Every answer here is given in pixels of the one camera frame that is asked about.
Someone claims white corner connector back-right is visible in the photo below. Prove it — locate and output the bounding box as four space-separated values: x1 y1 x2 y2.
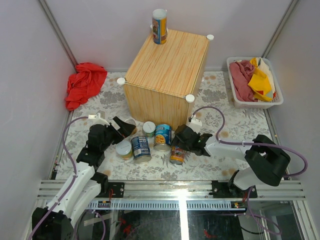
206 34 214 41

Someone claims dark blue soup can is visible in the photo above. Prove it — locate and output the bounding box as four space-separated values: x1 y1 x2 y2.
131 136 152 164

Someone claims fruit can silver bottom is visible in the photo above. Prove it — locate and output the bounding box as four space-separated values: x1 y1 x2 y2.
124 117 138 136

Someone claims white corner connector front-right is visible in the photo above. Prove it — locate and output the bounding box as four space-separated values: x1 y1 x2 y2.
185 94 195 103

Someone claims red crumpled cloth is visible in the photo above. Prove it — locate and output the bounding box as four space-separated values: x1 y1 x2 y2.
65 62 108 112

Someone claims Progresso chicken noodle can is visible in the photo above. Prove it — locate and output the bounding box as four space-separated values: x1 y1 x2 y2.
154 124 172 152

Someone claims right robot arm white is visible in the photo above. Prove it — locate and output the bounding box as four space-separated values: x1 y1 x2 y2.
172 124 291 198

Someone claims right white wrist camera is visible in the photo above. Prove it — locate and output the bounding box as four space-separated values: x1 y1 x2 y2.
186 115 202 133

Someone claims white corner connector front-left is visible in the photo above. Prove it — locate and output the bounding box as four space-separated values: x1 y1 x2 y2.
116 77 126 85

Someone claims aluminium mounting rail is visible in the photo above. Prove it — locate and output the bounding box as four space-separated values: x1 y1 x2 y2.
37 179 306 201

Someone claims short yellow silver-top can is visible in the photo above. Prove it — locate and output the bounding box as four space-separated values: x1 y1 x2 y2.
115 140 133 160

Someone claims yellow cloth in basket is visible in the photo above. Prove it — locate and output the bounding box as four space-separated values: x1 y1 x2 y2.
248 58 273 102

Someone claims wooden grain cabinet box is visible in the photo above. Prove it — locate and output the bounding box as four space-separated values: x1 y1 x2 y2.
124 29 210 129

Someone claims pink cloth in basket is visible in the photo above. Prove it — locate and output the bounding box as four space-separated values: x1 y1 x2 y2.
229 60 256 102

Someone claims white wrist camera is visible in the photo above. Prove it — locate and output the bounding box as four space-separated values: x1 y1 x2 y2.
88 112 110 126
186 115 202 133

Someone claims small green white-lid can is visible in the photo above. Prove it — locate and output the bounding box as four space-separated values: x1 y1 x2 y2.
142 121 156 138

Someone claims floral table mat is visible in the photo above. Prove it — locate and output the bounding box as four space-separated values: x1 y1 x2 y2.
55 71 271 181

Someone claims white plastic basket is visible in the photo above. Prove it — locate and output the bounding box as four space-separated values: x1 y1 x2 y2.
226 56 284 109

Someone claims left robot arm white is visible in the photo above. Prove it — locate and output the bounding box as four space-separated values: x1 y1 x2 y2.
28 113 136 240

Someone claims tall yellow congee can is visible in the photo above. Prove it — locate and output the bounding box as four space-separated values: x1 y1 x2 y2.
169 145 186 165

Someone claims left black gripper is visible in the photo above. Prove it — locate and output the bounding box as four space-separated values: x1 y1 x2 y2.
102 117 137 153

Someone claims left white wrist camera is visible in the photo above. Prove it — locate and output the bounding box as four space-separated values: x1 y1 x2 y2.
88 112 110 126

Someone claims white cloth in basket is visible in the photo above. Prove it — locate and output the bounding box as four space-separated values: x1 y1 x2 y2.
255 57 275 94

